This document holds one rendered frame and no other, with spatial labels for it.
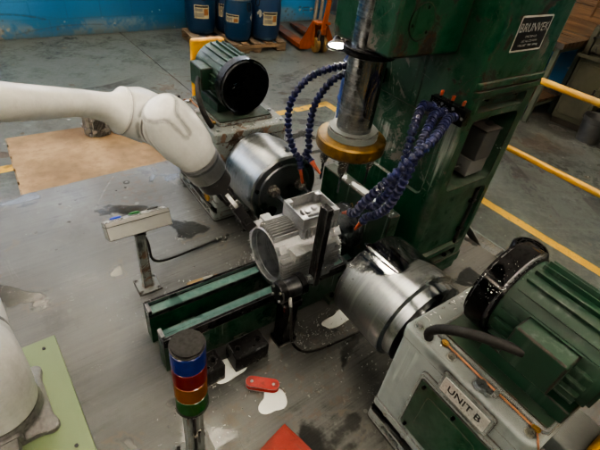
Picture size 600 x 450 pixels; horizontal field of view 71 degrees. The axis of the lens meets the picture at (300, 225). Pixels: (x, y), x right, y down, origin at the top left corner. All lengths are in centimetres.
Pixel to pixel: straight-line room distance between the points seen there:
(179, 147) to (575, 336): 76
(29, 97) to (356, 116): 66
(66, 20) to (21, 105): 574
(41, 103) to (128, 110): 20
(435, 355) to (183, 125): 65
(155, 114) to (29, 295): 80
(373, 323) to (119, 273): 83
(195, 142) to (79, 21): 572
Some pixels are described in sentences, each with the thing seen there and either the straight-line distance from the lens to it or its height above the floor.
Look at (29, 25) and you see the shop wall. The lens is 646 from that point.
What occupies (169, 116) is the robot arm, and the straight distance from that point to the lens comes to 86.
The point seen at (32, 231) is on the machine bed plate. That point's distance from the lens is 170.
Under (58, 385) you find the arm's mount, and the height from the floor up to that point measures 84.
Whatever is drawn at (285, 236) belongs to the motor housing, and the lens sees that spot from 111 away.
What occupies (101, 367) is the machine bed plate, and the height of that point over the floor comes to 80.
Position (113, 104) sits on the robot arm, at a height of 143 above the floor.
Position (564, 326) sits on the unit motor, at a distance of 80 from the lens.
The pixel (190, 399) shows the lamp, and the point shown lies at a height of 109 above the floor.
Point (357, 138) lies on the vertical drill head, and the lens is 106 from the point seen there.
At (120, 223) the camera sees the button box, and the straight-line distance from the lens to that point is 121.
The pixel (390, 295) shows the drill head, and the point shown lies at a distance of 98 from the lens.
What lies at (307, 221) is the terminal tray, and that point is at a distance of 111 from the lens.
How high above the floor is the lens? 182
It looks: 39 degrees down
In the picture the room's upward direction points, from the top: 8 degrees clockwise
